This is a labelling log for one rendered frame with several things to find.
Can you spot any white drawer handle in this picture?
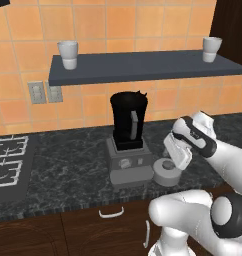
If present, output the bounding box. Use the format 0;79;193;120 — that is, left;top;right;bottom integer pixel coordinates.
98;206;125;219

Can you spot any dark grey wall shelf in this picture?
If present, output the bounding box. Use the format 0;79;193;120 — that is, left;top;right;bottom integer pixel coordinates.
47;49;242;87

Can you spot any black blender jar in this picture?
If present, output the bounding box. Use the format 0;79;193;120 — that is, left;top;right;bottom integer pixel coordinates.
109;90;149;152

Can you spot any white cup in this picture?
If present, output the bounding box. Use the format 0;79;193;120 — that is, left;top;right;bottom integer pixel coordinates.
56;40;79;71
202;36;223;64

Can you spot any grey wall socket plate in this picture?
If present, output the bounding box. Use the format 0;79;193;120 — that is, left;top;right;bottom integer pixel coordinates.
46;84;64;104
27;80;48;105

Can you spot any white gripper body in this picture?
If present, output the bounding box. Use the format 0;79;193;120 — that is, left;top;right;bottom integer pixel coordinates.
163;132;194;171

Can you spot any dark wood drawer front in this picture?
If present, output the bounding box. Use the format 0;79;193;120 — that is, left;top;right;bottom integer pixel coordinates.
60;199;164;256

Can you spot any white cupboard door handle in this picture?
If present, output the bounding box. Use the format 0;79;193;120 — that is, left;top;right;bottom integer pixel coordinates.
142;219;151;249

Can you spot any grey blender base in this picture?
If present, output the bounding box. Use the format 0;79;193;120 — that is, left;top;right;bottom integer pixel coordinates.
105;136;155;186

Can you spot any dark wood wall cupboard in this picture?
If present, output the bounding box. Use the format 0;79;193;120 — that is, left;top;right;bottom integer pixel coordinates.
209;0;242;68

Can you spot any grey blender lid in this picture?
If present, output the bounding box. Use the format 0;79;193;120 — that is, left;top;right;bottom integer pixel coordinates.
152;157;183;188

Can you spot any grey gas hob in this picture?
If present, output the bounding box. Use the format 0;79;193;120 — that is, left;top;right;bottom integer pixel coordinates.
0;134;37;206

